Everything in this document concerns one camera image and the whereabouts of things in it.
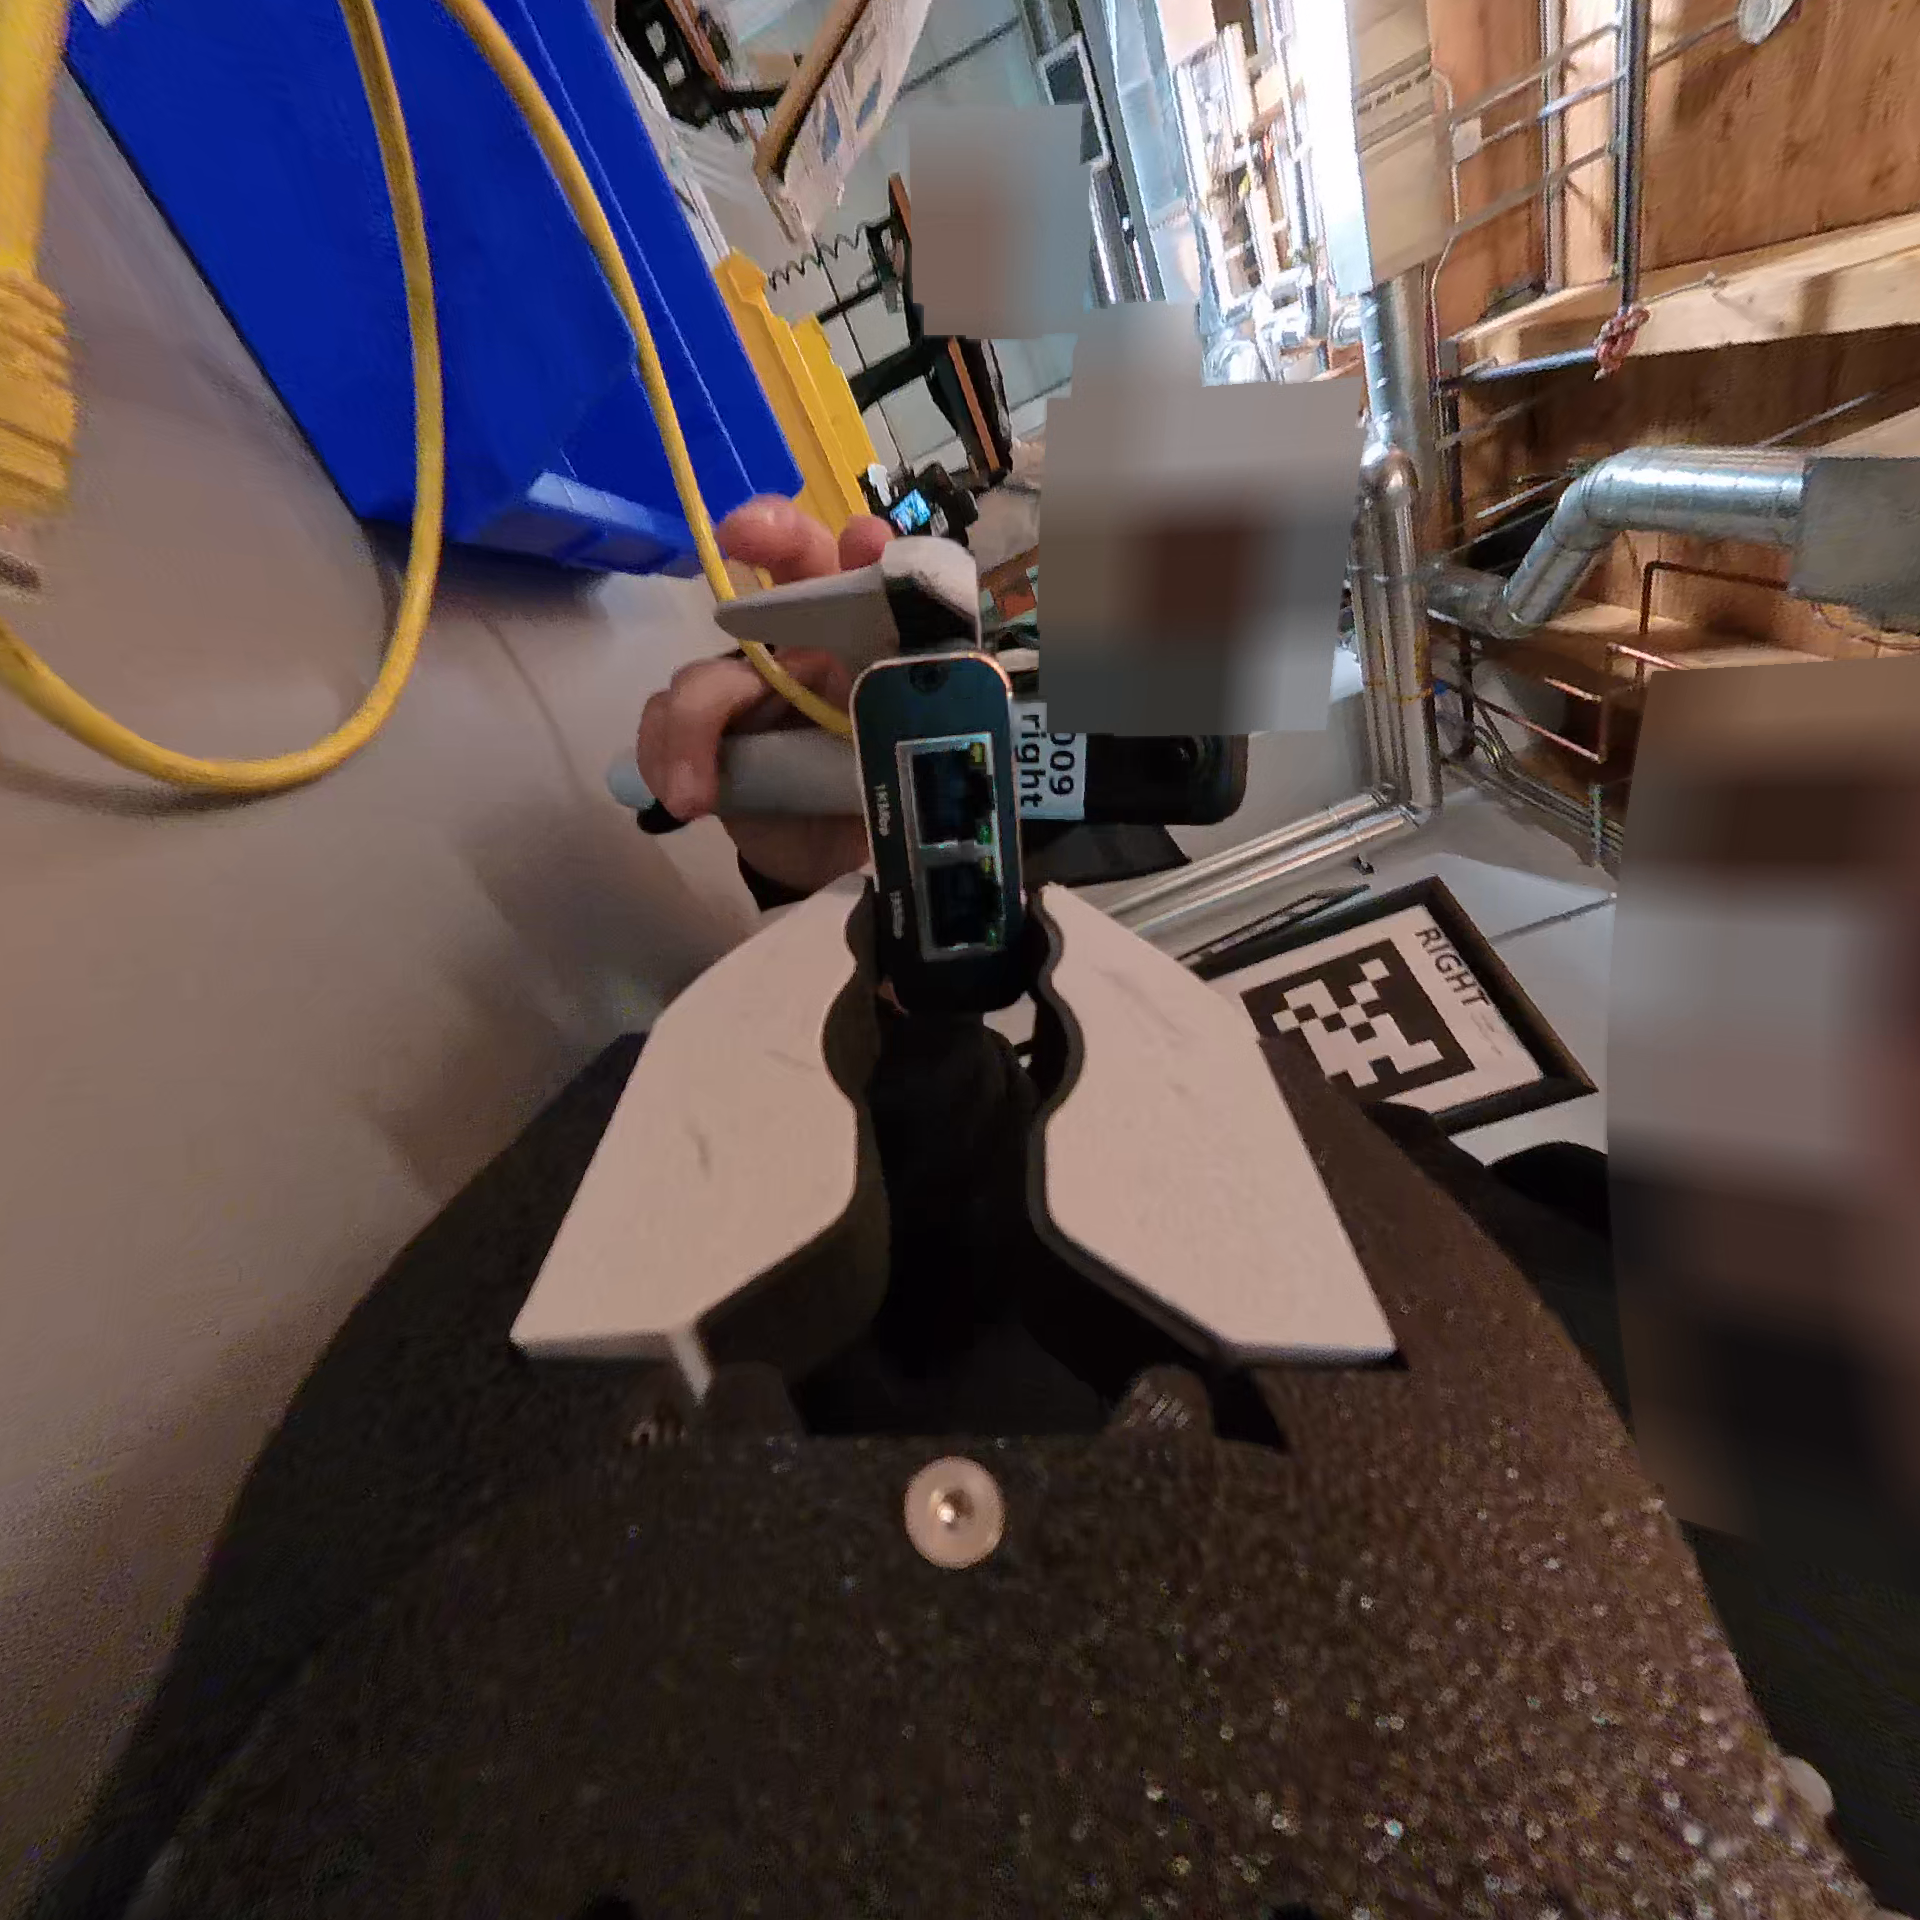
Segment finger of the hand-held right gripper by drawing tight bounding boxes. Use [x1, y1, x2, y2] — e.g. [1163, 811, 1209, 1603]
[883, 535, 984, 650]
[714, 566, 903, 666]

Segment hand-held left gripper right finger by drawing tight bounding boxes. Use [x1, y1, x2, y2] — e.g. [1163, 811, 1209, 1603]
[1027, 881, 1400, 1370]

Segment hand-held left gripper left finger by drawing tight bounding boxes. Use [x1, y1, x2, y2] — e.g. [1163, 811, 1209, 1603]
[511, 873, 895, 1404]

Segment yellow plastic bin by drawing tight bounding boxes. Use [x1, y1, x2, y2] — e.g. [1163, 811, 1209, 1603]
[713, 251, 881, 519]

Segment black network adapter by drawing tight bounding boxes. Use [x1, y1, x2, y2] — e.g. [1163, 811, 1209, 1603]
[848, 651, 1039, 1010]

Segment yellow ethernet cable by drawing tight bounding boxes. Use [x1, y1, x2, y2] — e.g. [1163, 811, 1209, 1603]
[0, 0, 859, 798]

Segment white desk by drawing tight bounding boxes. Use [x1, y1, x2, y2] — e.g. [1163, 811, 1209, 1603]
[0, 60, 1614, 1727]

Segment person's right hand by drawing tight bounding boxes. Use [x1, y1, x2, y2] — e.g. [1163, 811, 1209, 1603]
[636, 493, 895, 822]

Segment framed fiducial marker sign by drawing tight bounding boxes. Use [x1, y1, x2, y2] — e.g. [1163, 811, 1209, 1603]
[1185, 876, 1600, 1133]

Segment vertical metal pipes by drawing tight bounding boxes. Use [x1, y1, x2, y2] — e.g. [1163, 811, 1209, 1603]
[1351, 270, 1450, 842]

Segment printed instruction sheet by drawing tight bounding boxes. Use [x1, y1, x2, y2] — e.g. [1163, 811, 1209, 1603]
[786, 0, 941, 233]

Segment blue plastic bin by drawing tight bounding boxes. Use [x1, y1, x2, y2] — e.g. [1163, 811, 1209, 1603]
[61, 0, 804, 579]

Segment wooden beam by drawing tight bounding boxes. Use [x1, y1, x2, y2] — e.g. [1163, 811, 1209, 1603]
[1446, 210, 1920, 377]

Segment silver ventilation duct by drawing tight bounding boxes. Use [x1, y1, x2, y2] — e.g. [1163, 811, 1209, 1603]
[1417, 445, 1920, 640]

